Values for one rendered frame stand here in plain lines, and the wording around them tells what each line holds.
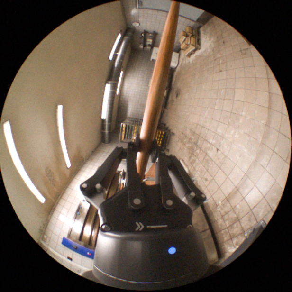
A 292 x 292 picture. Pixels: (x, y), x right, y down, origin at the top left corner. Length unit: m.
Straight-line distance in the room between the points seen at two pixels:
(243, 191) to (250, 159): 0.36
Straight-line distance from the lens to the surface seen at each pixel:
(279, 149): 1.23
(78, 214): 1.86
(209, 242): 1.51
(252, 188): 1.26
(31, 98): 1.48
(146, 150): 0.18
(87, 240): 1.70
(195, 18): 4.01
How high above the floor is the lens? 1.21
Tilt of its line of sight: 6 degrees down
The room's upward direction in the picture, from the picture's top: 80 degrees counter-clockwise
